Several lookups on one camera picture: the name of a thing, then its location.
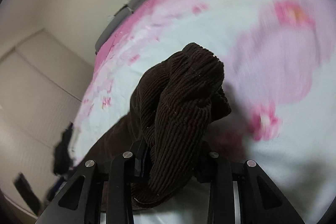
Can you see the white louvered wardrobe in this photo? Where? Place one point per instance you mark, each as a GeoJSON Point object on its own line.
{"type": "Point", "coordinates": [42, 85]}

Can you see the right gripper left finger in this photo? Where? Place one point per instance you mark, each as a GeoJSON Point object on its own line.
{"type": "Point", "coordinates": [79, 201]}

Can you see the dark brown corduroy pants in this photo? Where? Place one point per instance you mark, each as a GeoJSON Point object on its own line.
{"type": "Point", "coordinates": [171, 109]}

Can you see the pink floral bed quilt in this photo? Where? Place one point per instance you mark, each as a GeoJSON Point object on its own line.
{"type": "Point", "coordinates": [254, 78]}

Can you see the folded black garment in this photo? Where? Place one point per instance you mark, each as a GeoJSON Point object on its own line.
{"type": "Point", "coordinates": [62, 160]}

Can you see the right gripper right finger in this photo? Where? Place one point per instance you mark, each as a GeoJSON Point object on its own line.
{"type": "Point", "coordinates": [260, 200]}

